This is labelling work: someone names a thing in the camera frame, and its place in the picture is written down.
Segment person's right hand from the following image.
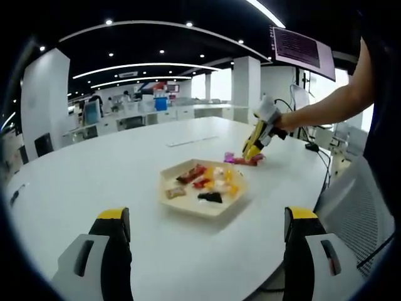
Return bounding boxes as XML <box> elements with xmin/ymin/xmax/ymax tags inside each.
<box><xmin>274</xmin><ymin>112</ymin><xmax>297</xmax><ymax>135</ymax></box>

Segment beige hexagonal tray container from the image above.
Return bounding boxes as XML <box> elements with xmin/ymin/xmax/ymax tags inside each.
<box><xmin>159</xmin><ymin>158</ymin><xmax>249</xmax><ymax>218</ymax></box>

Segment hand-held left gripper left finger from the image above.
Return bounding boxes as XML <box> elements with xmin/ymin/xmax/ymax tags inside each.
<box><xmin>51</xmin><ymin>206</ymin><xmax>133</xmax><ymax>301</ymax></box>

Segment white workbench row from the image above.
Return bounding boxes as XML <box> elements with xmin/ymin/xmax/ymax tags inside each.
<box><xmin>62</xmin><ymin>103</ymin><xmax>251</xmax><ymax>147</ymax></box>

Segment bright red food bar packet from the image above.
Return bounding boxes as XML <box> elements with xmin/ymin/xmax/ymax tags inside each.
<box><xmin>234</xmin><ymin>154</ymin><xmax>266</xmax><ymax>167</ymax></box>

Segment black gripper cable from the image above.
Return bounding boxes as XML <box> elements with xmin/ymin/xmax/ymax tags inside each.
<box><xmin>274</xmin><ymin>98</ymin><xmax>295</xmax><ymax>111</ymax></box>
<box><xmin>357</xmin><ymin>234</ymin><xmax>396</xmax><ymax>270</ymax></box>

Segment white mesh office chair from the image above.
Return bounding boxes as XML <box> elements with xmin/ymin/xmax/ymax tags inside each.
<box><xmin>313</xmin><ymin>153</ymin><xmax>395</xmax><ymax>278</ymax></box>

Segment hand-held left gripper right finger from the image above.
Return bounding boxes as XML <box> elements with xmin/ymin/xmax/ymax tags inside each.
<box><xmin>283</xmin><ymin>206</ymin><xmax>364</xmax><ymax>301</ymax></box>

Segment black food packet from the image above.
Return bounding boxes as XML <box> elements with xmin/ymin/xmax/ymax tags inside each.
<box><xmin>197</xmin><ymin>191</ymin><xmax>224</xmax><ymax>204</ymax></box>

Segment black adapter cable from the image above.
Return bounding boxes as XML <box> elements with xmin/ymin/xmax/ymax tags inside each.
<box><xmin>316</xmin><ymin>150</ymin><xmax>332</xmax><ymax>189</ymax></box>

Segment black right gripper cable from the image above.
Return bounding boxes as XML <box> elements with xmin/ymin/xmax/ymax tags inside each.
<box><xmin>274</xmin><ymin>98</ymin><xmax>295</xmax><ymax>111</ymax></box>

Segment yellow food tongs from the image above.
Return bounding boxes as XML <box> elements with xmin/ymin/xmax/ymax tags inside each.
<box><xmin>240</xmin><ymin>120</ymin><xmax>268</xmax><ymax>163</ymax></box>

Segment brown food packet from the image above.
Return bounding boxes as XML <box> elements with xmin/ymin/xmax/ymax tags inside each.
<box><xmin>165</xmin><ymin>186</ymin><xmax>186</xmax><ymax>201</ymax></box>

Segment teal computer monitor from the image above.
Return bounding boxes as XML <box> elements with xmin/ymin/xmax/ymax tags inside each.
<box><xmin>83</xmin><ymin>102</ymin><xmax>102</xmax><ymax>125</ymax></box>

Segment black desk chair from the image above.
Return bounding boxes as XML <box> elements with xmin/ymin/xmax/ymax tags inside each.
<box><xmin>125</xmin><ymin>115</ymin><xmax>145</xmax><ymax>129</ymax></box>

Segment white board on stand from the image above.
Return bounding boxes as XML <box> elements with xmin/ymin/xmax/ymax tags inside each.
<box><xmin>291</xmin><ymin>84</ymin><xmax>310</xmax><ymax>107</ymax></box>

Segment hanging display screen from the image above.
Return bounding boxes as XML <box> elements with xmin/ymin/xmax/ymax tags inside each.
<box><xmin>271</xmin><ymin>26</ymin><xmax>336</xmax><ymax>82</ymax></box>

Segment red blue wall poster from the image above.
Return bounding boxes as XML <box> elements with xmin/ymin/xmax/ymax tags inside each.
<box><xmin>140</xmin><ymin>82</ymin><xmax>181</xmax><ymax>94</ymax></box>

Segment curved ceiling light strip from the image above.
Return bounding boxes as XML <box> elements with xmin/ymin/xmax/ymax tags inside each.
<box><xmin>72</xmin><ymin>62</ymin><xmax>222</xmax><ymax>79</ymax></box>

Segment grey office chair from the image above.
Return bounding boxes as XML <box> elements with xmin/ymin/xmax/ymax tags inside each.
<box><xmin>335</xmin><ymin>122</ymin><xmax>367</xmax><ymax>156</ymax></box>

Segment long dark red food packet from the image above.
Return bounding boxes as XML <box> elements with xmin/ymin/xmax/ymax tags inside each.
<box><xmin>175</xmin><ymin>165</ymin><xmax>207</xmax><ymax>185</ymax></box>

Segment white drawer cabinet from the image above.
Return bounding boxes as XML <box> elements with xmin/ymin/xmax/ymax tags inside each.
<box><xmin>330</xmin><ymin>142</ymin><xmax>352</xmax><ymax>170</ymax></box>

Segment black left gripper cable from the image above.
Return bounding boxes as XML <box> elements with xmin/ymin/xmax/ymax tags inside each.
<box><xmin>357</xmin><ymin>234</ymin><xmax>396</xmax><ymax>270</ymax></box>

